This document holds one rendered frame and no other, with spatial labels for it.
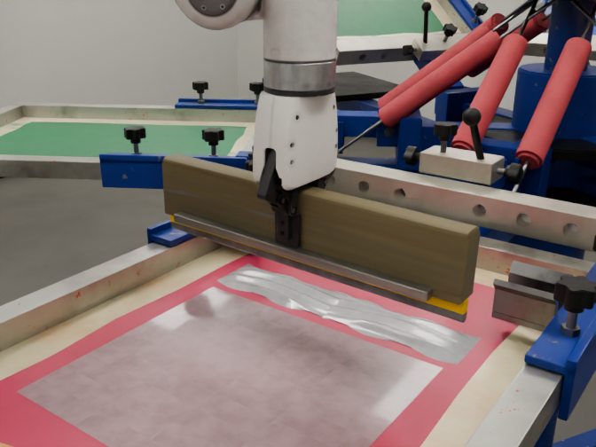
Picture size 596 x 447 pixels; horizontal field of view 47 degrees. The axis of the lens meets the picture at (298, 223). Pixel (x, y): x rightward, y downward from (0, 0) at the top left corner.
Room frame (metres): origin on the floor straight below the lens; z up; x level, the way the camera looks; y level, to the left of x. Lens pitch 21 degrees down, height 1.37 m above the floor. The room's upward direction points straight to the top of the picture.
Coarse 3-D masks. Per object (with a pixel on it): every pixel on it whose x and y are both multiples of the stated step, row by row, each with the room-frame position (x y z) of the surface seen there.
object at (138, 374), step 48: (192, 288) 0.83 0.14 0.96; (336, 288) 0.83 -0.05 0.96; (96, 336) 0.70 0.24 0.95; (144, 336) 0.70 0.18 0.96; (192, 336) 0.70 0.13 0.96; (240, 336) 0.70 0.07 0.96; (288, 336) 0.70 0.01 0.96; (0, 384) 0.61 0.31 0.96; (48, 384) 0.61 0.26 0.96; (96, 384) 0.61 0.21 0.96; (144, 384) 0.61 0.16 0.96; (192, 384) 0.61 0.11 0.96; (0, 432) 0.53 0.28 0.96; (48, 432) 0.53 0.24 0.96; (96, 432) 0.53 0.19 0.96; (144, 432) 0.53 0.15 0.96
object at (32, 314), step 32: (128, 256) 0.86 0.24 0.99; (160, 256) 0.87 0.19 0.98; (192, 256) 0.92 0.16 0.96; (480, 256) 0.90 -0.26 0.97; (512, 256) 0.87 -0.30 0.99; (544, 256) 0.86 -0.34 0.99; (64, 288) 0.76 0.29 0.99; (96, 288) 0.78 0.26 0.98; (128, 288) 0.82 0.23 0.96; (0, 320) 0.68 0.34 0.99; (32, 320) 0.71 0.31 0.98; (64, 320) 0.74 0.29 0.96; (512, 384) 0.56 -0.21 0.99; (544, 384) 0.56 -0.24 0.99; (512, 416) 0.51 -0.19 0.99; (544, 416) 0.53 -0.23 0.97
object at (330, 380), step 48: (480, 288) 0.83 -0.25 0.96; (336, 336) 0.70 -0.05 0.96; (480, 336) 0.70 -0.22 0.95; (240, 384) 0.61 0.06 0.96; (288, 384) 0.61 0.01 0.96; (336, 384) 0.61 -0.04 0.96; (384, 384) 0.61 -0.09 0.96; (432, 384) 0.61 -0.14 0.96; (192, 432) 0.53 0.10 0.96; (240, 432) 0.53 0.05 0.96; (288, 432) 0.53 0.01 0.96; (336, 432) 0.53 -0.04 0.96; (384, 432) 0.53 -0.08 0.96
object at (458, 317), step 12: (180, 228) 0.82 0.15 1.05; (192, 228) 0.80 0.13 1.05; (216, 240) 0.78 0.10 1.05; (228, 240) 0.77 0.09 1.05; (252, 252) 0.75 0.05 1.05; (264, 252) 0.74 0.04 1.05; (288, 264) 0.71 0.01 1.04; (300, 264) 0.71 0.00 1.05; (324, 276) 0.69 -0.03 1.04; (336, 276) 0.68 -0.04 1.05; (360, 288) 0.66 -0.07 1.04; (372, 288) 0.65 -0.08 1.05; (396, 300) 0.63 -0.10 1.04; (408, 300) 0.62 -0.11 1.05; (432, 312) 0.61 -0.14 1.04; (444, 312) 0.60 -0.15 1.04; (456, 312) 0.59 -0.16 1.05
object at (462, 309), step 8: (208, 232) 0.79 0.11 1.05; (232, 240) 0.76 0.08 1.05; (384, 288) 0.64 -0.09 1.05; (408, 296) 0.62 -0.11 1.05; (432, 304) 0.61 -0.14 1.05; (440, 304) 0.60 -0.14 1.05; (448, 304) 0.60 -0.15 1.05; (456, 304) 0.59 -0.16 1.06; (464, 304) 0.59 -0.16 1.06; (464, 312) 0.59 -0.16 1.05
